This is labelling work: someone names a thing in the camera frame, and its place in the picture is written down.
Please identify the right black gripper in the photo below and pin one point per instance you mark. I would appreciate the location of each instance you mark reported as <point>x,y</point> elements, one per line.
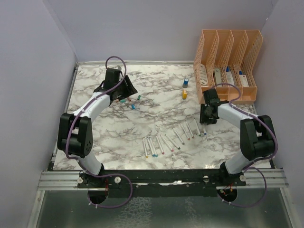
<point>204,119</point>

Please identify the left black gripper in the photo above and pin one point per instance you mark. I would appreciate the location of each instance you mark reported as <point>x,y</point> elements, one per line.
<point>129,90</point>

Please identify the green cap marker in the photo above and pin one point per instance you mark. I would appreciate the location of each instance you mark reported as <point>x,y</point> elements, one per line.
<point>145,148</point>
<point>197,128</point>

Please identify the brown cap marker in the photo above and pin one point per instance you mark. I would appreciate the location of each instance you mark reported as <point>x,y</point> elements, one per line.
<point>190,130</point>

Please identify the pink cap marker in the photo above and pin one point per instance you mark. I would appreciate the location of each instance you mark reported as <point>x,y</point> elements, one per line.
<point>167,144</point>

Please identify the magenta cap marker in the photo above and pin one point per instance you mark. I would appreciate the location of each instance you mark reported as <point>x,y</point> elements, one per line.
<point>160,145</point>

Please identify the light blue cap marker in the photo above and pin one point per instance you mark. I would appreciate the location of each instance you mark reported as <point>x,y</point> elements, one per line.
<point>152,147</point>

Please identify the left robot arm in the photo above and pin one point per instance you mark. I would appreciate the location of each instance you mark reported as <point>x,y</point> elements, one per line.
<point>75,134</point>

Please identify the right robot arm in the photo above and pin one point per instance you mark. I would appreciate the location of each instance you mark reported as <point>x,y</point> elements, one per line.
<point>257,136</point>

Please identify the yellow grey square stamp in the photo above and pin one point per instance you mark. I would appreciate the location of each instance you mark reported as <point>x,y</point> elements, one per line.
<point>184,94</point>

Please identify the blue grey round stamp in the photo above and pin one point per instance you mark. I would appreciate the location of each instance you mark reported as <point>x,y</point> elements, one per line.
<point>185,83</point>

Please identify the white box in organizer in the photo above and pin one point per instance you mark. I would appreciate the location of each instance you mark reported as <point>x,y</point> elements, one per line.
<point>243,79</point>

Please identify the peach plastic file organizer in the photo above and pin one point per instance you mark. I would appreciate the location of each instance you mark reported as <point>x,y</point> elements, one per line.
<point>231,51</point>

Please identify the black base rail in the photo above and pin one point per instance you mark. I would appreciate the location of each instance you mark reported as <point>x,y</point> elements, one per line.
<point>159,183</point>

